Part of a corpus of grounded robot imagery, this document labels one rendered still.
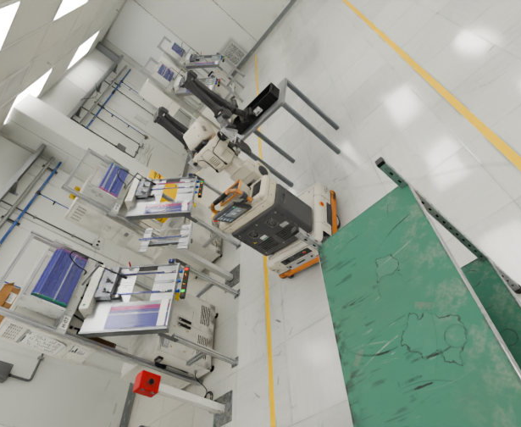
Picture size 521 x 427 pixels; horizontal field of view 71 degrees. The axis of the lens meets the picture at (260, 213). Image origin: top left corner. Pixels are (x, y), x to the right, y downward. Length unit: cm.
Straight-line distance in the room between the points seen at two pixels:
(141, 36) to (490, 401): 1006
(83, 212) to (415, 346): 380
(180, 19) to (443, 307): 949
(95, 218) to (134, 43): 674
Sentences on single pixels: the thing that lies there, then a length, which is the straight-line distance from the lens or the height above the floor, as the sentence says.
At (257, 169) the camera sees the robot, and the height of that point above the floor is 78.
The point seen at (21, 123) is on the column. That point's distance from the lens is 647.
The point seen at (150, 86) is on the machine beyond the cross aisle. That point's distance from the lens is 734.
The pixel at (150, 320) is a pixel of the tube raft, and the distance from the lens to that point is 320.
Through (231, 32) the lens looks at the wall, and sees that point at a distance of 1003.
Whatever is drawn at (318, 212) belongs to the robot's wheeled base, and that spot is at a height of 27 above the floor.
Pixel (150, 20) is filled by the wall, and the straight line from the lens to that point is 1025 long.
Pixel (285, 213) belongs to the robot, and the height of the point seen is 57.
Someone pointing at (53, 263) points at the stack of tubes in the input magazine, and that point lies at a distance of 355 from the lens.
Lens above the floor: 187
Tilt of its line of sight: 26 degrees down
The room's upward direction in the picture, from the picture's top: 56 degrees counter-clockwise
